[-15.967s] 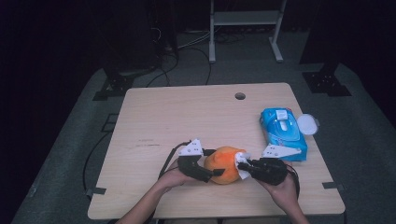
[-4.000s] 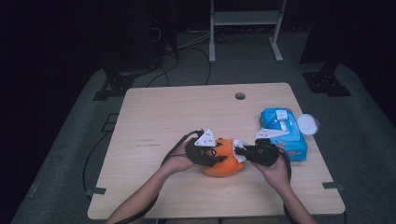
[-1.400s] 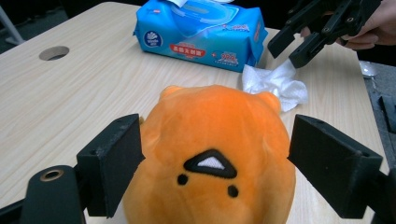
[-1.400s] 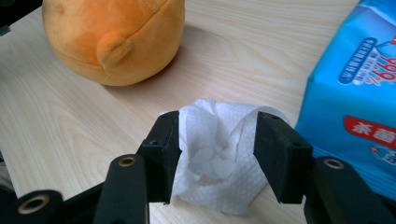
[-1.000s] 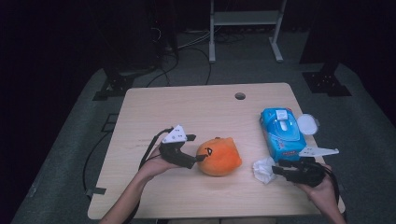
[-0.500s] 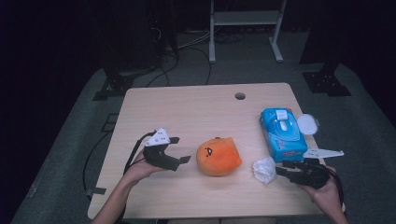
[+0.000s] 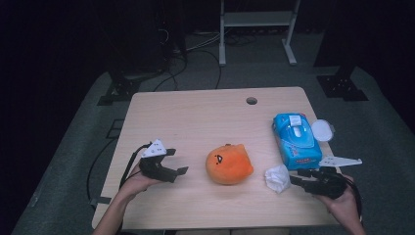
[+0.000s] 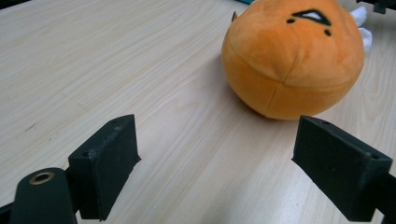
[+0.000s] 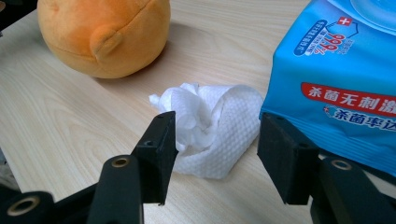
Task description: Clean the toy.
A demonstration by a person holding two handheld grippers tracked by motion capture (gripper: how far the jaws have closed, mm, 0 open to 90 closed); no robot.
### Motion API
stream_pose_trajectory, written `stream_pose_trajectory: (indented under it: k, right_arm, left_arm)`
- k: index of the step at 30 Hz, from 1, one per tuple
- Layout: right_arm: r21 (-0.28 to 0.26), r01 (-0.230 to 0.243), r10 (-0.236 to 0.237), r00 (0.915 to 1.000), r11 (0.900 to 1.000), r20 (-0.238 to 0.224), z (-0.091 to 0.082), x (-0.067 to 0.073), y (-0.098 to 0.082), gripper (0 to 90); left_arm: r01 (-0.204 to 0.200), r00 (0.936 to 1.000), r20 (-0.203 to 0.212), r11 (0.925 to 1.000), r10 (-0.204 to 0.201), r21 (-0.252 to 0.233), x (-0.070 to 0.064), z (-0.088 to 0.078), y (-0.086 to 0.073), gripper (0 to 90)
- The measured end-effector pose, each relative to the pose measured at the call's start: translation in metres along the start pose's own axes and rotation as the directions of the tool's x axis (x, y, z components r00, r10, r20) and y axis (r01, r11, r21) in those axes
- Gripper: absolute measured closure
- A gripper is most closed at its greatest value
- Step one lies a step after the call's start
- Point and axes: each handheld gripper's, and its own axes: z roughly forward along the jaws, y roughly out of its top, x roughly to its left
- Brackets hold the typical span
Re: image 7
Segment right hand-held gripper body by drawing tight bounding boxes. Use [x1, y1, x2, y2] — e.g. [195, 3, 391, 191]
[301, 156, 363, 201]

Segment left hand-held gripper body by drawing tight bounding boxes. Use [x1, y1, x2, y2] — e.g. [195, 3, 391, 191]
[139, 138, 179, 184]

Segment white wet wipe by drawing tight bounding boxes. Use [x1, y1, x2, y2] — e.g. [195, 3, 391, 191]
[263, 164, 292, 195]

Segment blue wet wipe pack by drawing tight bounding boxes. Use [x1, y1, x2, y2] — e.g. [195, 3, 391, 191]
[272, 112, 337, 171]

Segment orange plush toy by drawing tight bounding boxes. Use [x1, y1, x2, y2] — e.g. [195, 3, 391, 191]
[205, 143, 254, 186]

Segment person's left hand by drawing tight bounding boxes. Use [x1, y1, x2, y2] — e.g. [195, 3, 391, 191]
[118, 161, 163, 202]

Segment person's right hand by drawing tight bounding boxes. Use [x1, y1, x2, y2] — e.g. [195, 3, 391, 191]
[313, 173, 362, 227]

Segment grey tape piece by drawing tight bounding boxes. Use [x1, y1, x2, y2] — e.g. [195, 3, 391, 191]
[89, 195, 113, 208]

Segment black stand base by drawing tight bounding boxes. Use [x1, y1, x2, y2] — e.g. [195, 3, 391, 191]
[315, 65, 370, 103]
[96, 67, 164, 107]

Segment left hand-held gripper cable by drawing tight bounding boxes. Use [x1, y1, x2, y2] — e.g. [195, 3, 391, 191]
[118, 141, 154, 190]

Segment hand-held gripper cable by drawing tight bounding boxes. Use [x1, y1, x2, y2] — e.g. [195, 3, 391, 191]
[342, 177, 364, 223]
[118, 141, 154, 190]

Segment right hand-held gripper cable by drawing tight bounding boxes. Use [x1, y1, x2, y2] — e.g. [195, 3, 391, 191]
[342, 177, 364, 223]

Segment black floor cable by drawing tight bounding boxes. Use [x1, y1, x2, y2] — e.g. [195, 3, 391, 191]
[187, 48, 223, 90]
[152, 53, 189, 93]
[85, 137, 117, 202]

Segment white floor cables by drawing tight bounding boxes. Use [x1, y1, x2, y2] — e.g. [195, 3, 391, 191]
[185, 30, 226, 53]

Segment white metal stand frame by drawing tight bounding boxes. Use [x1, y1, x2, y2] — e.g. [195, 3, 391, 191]
[218, 0, 301, 68]

